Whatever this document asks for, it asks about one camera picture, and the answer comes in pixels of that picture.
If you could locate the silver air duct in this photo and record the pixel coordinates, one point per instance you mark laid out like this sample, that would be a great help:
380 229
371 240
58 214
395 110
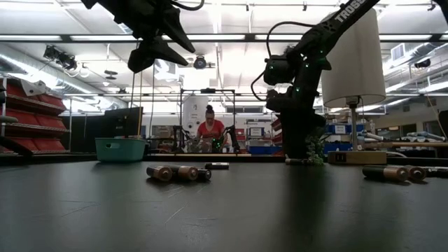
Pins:
45 75

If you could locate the ceiling air vent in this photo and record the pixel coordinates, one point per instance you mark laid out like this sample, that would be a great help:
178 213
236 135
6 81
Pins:
398 52

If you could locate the white machine housing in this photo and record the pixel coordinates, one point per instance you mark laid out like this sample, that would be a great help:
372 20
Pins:
192 112

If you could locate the black distant robot arm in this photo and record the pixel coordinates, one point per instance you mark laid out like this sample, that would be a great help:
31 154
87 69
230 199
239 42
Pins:
231 138
180 138

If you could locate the blue storage bin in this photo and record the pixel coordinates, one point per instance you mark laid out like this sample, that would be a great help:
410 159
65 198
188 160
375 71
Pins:
262 150
337 147

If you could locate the grey rolled tubes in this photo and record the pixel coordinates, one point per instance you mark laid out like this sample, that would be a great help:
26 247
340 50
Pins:
425 136

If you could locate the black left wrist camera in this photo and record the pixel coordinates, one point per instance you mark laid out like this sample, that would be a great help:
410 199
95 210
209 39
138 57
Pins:
137 62

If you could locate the teal plastic bin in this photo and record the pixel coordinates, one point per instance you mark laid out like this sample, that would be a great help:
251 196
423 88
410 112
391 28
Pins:
120 150

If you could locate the person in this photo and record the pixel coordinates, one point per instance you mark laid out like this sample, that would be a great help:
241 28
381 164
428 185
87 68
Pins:
210 127

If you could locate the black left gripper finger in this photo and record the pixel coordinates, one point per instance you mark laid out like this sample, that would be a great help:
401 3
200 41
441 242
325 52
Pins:
164 52
176 33

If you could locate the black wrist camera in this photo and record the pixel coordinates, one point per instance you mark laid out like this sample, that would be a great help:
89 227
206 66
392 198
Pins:
279 101
137 62

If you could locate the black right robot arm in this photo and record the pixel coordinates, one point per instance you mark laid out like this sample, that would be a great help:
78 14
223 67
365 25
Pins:
336 21

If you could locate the blue shelf bins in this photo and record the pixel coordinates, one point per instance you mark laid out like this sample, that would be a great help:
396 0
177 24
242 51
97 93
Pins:
344 129

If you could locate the white framed sign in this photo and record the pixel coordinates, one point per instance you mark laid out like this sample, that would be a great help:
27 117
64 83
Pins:
255 132

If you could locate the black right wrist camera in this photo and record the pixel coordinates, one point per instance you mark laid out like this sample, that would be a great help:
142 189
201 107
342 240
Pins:
279 101

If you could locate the white shade table lamp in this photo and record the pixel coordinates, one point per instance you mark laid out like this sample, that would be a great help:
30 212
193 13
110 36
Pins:
357 70

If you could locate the long ceiling light strip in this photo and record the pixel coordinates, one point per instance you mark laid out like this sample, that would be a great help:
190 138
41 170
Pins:
45 37

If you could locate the black room monitor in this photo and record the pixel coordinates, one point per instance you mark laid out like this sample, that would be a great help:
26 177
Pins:
122 122

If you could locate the red bin shelf rack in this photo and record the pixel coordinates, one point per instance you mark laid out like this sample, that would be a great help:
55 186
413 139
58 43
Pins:
35 122

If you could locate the red tilted bins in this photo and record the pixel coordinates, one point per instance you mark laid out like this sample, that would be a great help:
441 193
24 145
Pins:
276 126

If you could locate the black ceiling camera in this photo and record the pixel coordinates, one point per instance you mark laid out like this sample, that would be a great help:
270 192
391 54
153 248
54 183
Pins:
200 62
422 63
61 57

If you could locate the small AAA battery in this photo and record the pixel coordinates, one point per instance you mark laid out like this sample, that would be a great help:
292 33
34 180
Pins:
437 171
217 166
204 174

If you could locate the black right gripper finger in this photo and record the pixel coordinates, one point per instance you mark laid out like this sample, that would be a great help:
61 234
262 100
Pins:
299 141

